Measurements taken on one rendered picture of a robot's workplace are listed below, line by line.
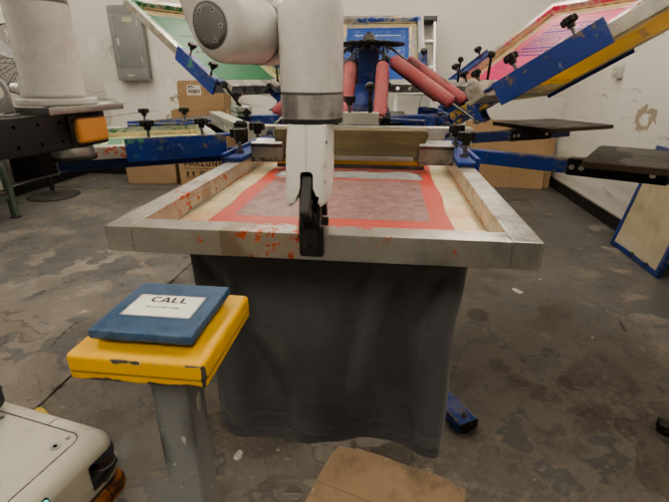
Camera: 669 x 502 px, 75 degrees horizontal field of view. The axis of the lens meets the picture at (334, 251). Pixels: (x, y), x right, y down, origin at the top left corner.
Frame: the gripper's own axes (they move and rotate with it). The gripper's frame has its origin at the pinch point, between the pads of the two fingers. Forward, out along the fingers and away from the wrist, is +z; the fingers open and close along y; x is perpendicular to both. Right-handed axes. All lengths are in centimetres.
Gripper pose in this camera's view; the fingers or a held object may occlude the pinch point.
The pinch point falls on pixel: (314, 235)
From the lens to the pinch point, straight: 59.0
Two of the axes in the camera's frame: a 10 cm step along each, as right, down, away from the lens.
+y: -1.2, 3.7, -9.2
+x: 9.9, 0.4, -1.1
